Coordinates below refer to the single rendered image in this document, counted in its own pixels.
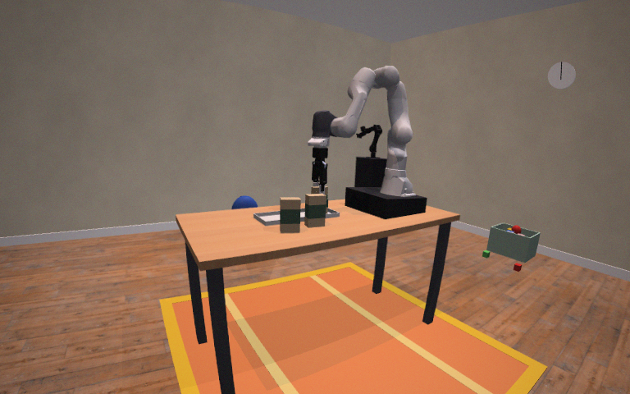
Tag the brown block with dark green band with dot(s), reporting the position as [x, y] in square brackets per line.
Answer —
[290, 214]
[315, 190]
[315, 210]

